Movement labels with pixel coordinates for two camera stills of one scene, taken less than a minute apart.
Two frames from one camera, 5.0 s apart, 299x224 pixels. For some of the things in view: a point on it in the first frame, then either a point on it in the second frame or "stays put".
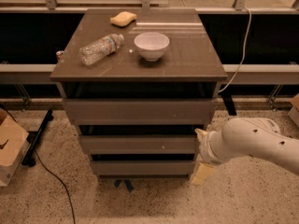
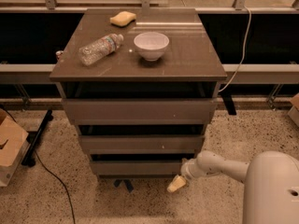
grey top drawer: [139, 111] stays put
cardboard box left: [14, 144] stays put
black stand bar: [29, 158] stays put
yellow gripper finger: [202, 172] -> [177, 182]
